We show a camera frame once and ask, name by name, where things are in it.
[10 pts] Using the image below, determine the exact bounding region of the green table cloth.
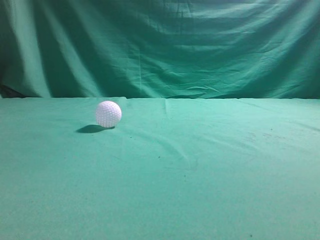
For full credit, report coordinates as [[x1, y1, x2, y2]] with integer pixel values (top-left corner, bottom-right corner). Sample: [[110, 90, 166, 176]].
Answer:
[[0, 97, 320, 240]]

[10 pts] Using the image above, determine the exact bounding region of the white dimpled ball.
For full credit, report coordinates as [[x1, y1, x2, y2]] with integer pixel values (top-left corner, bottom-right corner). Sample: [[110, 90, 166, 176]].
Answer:
[[95, 101, 122, 128]]

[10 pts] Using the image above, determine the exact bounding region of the green backdrop curtain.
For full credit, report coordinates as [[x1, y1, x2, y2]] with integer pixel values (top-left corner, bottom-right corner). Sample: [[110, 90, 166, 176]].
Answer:
[[0, 0, 320, 99]]

